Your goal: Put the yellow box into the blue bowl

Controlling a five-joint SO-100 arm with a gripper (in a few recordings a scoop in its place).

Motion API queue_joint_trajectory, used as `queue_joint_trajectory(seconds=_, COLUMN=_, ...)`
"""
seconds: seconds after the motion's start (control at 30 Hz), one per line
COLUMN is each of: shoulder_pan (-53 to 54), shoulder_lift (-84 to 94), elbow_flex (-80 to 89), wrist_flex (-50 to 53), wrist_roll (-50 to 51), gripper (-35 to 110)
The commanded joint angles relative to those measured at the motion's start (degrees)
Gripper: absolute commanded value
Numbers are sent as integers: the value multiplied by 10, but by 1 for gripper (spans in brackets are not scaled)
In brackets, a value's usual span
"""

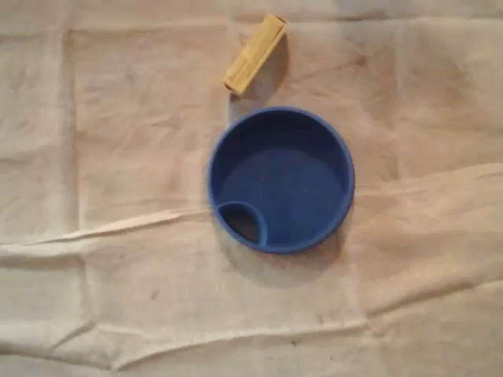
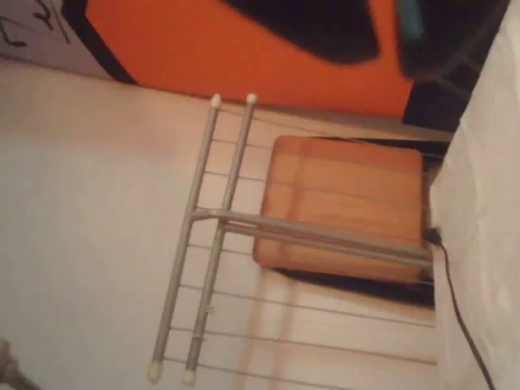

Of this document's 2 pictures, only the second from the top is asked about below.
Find orange panel with black edge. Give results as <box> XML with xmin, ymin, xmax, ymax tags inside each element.
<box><xmin>64</xmin><ymin>0</ymin><xmax>416</xmax><ymax>119</ymax></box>

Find wooden stool seat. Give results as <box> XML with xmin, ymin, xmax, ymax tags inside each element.
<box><xmin>251</xmin><ymin>135</ymin><xmax>432</xmax><ymax>285</ymax></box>

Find white table cloth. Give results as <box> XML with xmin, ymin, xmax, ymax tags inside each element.
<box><xmin>429</xmin><ymin>0</ymin><xmax>520</xmax><ymax>390</ymax></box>

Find grey metal drying rack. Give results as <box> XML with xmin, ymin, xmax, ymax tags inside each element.
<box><xmin>145</xmin><ymin>93</ymin><xmax>448</xmax><ymax>387</ymax></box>

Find white paper with black marks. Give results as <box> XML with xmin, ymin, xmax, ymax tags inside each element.
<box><xmin>0</xmin><ymin>0</ymin><xmax>113</xmax><ymax>79</ymax></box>

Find black power cable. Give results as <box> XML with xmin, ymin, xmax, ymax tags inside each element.
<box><xmin>423</xmin><ymin>227</ymin><xmax>500</xmax><ymax>390</ymax></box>

